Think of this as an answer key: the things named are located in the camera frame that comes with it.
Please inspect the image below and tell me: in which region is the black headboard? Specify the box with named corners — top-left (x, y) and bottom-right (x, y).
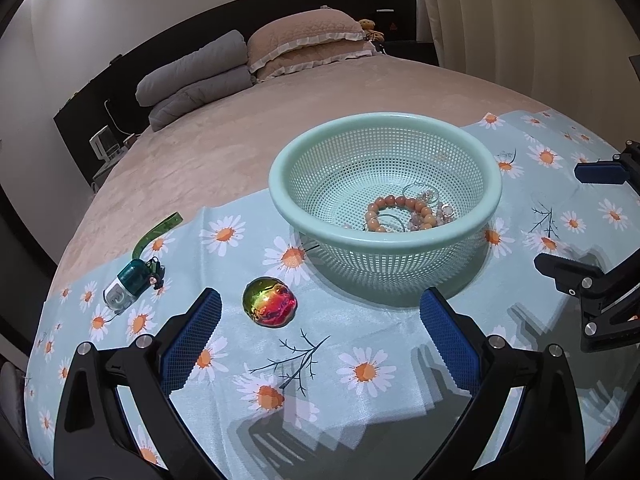
top-left (54, 0), bottom-right (437, 182)

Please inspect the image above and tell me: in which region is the teal capsule keychain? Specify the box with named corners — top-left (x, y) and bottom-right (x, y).
top-left (103, 257), bottom-right (165, 315)

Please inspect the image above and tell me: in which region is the lower beige pillow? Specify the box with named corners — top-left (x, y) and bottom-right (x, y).
top-left (255, 40), bottom-right (376, 82)

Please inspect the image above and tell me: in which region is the green strap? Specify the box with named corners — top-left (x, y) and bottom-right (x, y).
top-left (132, 211), bottom-right (185, 261)

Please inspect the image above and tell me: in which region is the cream curtain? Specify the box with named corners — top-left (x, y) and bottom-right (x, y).
top-left (424, 0), bottom-right (639, 142)

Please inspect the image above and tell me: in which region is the grey folded quilt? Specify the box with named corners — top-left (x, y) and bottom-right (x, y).
top-left (136, 29), bottom-right (253, 131)

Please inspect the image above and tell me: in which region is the beige pillow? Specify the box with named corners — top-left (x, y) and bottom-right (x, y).
top-left (255, 40), bottom-right (376, 82)
top-left (247, 8), bottom-right (364, 74)

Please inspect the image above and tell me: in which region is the upper beige pillow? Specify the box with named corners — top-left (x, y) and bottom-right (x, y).
top-left (247, 8), bottom-right (364, 74)

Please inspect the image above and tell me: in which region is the brown wooden bead bracelet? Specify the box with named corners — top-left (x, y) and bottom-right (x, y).
top-left (363, 195), bottom-right (441, 233)

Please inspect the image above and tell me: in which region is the iridescent round hair clip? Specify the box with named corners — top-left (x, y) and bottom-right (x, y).
top-left (242, 276), bottom-right (298, 328)

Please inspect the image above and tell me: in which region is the mint green plastic basket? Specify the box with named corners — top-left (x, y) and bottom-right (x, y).
top-left (268, 112), bottom-right (502, 304)

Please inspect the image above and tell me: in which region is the daisy print blue cloth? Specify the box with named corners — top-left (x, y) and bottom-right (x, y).
top-left (24, 110), bottom-right (639, 479)

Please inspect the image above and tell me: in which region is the brown teddy bear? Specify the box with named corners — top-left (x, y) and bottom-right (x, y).
top-left (359, 18), bottom-right (385, 44)

